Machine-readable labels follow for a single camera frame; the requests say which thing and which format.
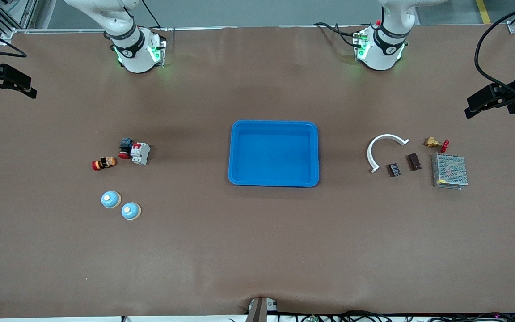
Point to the long brown electrolytic capacitor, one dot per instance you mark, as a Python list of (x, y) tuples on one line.
[(414, 162)]

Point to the blue bell with tan button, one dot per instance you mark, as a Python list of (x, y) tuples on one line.
[(111, 199), (131, 211)]

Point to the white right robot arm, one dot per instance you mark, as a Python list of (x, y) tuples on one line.
[(134, 56)]

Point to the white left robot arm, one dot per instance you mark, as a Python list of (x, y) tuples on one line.
[(380, 53)]

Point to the blue plastic tray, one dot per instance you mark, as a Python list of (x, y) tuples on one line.
[(275, 154)]

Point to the metal mesh power supply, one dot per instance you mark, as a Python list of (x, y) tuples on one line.
[(449, 170)]

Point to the red and orange push button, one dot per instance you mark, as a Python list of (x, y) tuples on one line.
[(104, 163)]

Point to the red and black emergency button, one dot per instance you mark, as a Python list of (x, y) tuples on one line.
[(126, 145)]

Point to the white and red circuit breaker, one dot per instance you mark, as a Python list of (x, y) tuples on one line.
[(140, 153)]

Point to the brown table mat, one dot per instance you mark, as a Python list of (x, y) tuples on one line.
[(257, 250)]

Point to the brown camera mount post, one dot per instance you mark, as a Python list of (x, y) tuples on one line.
[(257, 313)]

